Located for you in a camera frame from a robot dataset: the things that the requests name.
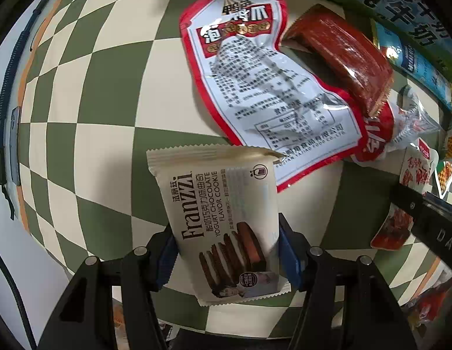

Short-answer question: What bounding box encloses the thick black cable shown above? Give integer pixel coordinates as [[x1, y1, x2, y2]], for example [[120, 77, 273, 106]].
[[0, 242, 34, 340]]

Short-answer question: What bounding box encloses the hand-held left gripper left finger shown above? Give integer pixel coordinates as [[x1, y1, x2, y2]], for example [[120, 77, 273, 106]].
[[35, 229, 182, 350]]

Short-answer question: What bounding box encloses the small red white snack packet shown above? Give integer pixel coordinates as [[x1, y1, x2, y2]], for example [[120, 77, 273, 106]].
[[370, 136, 440, 251]]

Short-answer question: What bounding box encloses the clear red white snack packet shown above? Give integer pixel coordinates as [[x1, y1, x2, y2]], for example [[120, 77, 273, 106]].
[[352, 85, 443, 165]]

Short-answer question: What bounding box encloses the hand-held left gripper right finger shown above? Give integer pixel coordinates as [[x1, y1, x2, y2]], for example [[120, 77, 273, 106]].
[[278, 212, 419, 350]]

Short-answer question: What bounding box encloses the small grey blue device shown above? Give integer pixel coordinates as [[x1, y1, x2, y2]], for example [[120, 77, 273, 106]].
[[5, 106, 22, 186]]

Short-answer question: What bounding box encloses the dark red snack bar packet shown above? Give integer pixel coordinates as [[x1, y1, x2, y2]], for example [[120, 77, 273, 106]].
[[279, 4, 394, 117]]

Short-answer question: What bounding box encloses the red orange snack packet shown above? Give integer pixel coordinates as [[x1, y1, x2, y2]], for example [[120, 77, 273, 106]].
[[401, 270, 452, 326]]

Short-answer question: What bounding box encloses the green white checkered tablecloth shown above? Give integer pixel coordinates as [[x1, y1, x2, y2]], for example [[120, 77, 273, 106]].
[[0, 0, 452, 340]]

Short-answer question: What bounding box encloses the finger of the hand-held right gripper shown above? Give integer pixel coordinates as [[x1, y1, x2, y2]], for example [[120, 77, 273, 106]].
[[388, 183, 428, 227]]

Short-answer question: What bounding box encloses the large red white snack packet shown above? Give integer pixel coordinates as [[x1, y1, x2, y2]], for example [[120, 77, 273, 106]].
[[179, 0, 372, 194]]

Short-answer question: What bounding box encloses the printed cardboard box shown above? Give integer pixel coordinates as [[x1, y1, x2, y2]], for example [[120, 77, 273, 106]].
[[217, 0, 452, 112]]

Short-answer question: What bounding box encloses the white chocolate cookie packet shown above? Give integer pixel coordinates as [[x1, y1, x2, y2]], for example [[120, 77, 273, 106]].
[[146, 144, 290, 307]]

